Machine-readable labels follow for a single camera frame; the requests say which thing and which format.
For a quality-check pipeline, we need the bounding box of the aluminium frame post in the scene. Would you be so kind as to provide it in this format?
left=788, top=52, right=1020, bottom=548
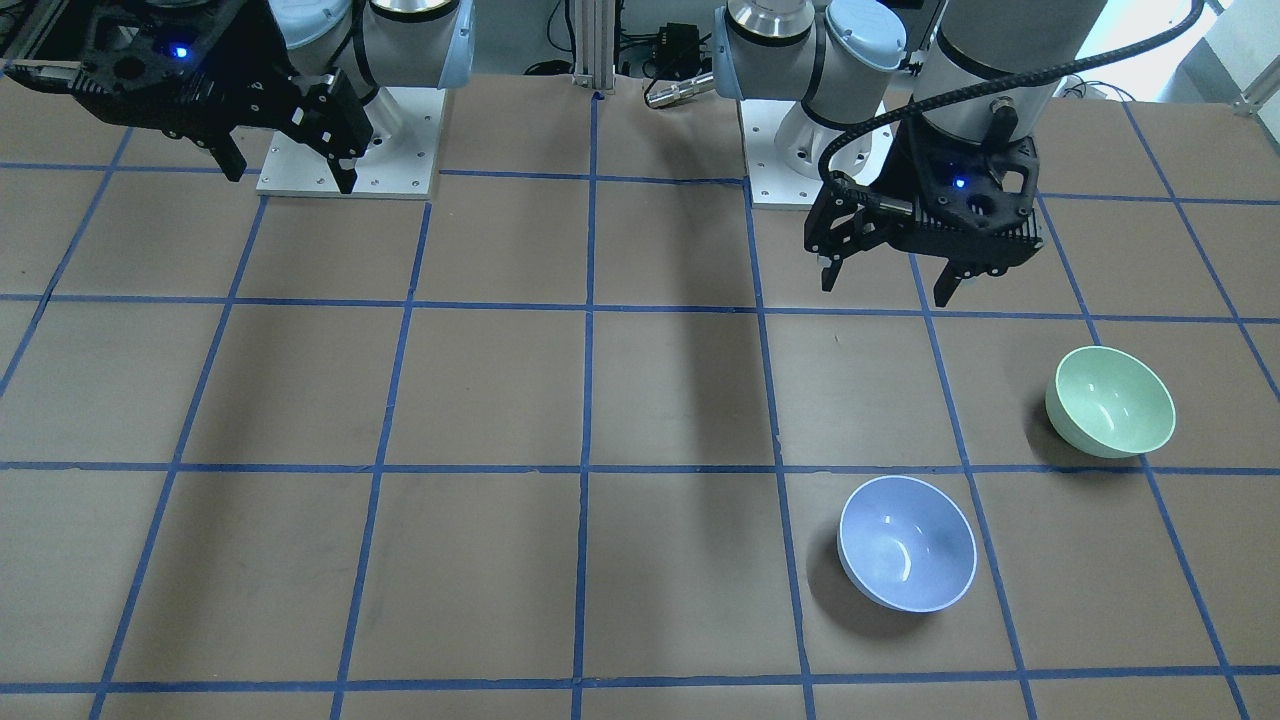
left=566, top=1, right=617, bottom=97

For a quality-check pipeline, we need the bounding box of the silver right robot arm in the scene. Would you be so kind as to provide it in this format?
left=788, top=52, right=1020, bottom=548
left=3, top=1, right=475, bottom=199

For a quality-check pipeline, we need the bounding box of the silver cable connector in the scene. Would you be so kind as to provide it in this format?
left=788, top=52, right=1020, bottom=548
left=643, top=72, right=716, bottom=110

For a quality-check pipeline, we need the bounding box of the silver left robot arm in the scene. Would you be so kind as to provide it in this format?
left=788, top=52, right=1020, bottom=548
left=710, top=1, right=1056, bottom=306

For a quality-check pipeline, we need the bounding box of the green bowl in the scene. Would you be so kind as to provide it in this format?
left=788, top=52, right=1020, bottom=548
left=1044, top=345, right=1178, bottom=459

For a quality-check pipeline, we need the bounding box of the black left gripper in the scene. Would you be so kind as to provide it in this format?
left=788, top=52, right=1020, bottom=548
left=805, top=120, right=1044, bottom=307

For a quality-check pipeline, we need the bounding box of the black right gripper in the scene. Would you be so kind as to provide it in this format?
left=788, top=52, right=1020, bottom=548
left=5, top=1, right=372, bottom=195

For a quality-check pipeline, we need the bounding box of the blue bowl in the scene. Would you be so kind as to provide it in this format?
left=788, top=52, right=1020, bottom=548
left=836, top=475, right=978, bottom=614

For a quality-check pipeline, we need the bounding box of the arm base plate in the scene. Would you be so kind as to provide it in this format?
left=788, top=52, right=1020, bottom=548
left=739, top=97, right=906, bottom=211
left=256, top=87, right=447, bottom=200

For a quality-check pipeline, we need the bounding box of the black power adapter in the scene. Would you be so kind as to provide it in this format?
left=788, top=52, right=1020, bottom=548
left=653, top=23, right=701, bottom=79

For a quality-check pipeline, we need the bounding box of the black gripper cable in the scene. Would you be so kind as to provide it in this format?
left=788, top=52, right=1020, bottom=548
left=817, top=0, right=1206, bottom=217

